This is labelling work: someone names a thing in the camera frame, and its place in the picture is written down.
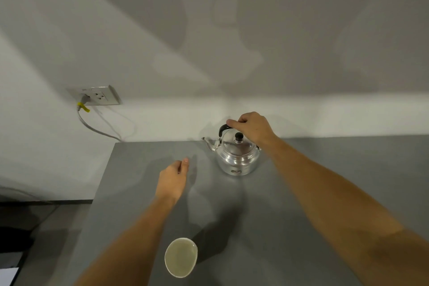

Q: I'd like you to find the person's left hand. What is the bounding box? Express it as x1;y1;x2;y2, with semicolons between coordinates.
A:
155;158;190;205

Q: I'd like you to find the grey power cable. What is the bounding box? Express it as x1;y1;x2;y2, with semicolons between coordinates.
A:
77;109;125;142

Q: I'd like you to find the person's right hand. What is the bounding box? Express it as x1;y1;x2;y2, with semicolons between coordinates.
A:
226;111;279;153

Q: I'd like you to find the silver metal kettle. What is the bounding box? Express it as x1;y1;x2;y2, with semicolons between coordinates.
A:
201;124;262;176

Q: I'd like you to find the white ceramic cup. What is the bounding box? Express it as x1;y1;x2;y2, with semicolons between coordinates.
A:
164;238;198;278

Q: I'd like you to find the grey wall socket plate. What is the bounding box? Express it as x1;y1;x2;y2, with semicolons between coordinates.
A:
67;85;121;106

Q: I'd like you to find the person's right forearm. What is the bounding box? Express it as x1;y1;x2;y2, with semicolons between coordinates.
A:
261;138;429;286

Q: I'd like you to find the person's left forearm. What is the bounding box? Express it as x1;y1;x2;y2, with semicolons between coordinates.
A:
74;195;177;286

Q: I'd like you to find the silver kettle lid black knob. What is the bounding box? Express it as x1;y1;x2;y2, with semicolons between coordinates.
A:
222;128;257;156

